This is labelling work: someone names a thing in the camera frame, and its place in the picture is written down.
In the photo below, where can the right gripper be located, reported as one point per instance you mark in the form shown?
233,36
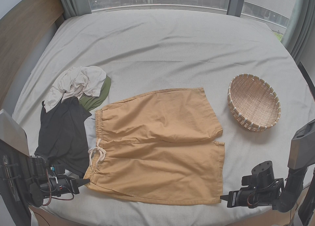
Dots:
240,198

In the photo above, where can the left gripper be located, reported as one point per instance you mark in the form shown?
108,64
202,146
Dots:
67,184

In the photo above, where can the tan shorts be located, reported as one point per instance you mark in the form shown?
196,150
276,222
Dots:
160,158

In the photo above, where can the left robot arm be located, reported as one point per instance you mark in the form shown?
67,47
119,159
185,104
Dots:
12,134

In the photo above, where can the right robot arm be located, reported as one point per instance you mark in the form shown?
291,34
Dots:
300,146

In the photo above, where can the black garment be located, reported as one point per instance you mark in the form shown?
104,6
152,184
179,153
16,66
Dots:
64,131

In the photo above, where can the pale grey garment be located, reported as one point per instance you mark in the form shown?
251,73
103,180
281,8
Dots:
89,134

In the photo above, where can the green garment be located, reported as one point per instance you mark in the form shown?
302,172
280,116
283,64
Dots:
98,99

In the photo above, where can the round woven basket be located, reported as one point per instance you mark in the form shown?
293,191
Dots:
253,102

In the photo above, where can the white garment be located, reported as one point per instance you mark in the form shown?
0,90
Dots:
83,80

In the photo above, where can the bed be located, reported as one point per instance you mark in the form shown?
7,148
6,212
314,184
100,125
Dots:
160,48

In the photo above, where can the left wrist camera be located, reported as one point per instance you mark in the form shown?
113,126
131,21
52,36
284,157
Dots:
58,169

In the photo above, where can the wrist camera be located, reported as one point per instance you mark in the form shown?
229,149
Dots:
247,180
58,169

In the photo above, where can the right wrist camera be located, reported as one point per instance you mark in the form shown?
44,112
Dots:
247,180

